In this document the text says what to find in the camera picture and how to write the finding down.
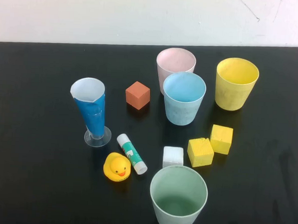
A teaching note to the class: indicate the pink plastic cup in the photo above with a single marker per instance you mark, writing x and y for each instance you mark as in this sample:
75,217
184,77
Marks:
167,67

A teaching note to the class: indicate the yellow plastic cup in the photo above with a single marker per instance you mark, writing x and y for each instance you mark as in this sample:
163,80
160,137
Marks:
232,96

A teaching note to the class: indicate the green plastic cup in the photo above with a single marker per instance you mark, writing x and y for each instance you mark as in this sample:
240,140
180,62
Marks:
176,218

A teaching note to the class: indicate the red-brown cube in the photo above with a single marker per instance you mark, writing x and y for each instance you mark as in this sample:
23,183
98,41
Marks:
137,96

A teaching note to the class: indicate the light blue plastic cup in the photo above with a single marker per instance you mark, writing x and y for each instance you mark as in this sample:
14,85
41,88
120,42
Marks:
181,113

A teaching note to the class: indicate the white green glue stick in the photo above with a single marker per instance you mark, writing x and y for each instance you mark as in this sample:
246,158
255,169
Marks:
131,153

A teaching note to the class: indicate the white foam block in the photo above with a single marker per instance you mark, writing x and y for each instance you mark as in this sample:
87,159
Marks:
173,156

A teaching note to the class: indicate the clear conical cup blue tape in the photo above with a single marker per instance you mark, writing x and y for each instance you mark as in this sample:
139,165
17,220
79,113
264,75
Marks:
91,111

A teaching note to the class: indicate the yellow rubber duck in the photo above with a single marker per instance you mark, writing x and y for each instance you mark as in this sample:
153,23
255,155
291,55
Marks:
116,168

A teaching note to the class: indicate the yellow cube rough face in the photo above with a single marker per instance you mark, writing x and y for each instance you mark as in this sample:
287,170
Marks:
200,152

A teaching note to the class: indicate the yellow cube smooth face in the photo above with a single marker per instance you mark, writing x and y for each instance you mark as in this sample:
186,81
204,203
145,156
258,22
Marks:
221,139

